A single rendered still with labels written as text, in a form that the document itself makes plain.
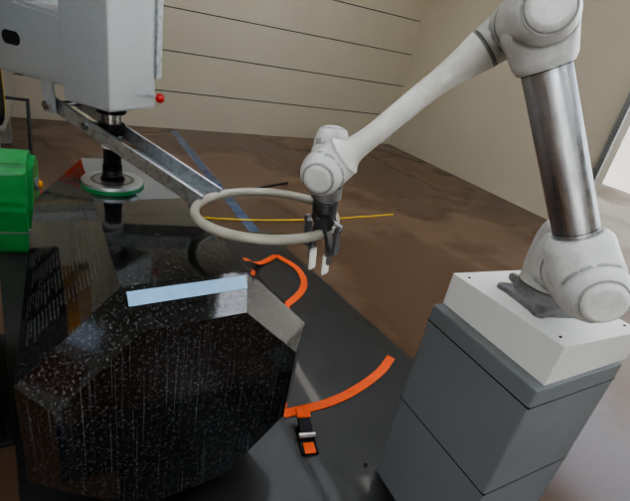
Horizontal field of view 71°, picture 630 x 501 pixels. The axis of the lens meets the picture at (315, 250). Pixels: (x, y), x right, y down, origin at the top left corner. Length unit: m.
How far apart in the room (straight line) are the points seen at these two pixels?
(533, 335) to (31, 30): 1.78
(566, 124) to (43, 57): 1.57
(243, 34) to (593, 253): 6.04
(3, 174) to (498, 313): 2.69
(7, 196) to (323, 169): 2.35
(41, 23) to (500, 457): 1.91
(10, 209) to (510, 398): 2.75
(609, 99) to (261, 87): 4.35
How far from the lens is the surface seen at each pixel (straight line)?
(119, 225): 1.53
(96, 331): 1.23
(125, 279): 1.23
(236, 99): 6.82
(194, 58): 6.59
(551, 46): 1.05
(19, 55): 1.92
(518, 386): 1.31
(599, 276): 1.13
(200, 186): 1.65
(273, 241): 1.25
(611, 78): 5.92
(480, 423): 1.44
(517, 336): 1.33
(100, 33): 1.62
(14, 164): 3.11
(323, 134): 1.23
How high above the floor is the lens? 1.49
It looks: 25 degrees down
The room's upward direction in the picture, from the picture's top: 11 degrees clockwise
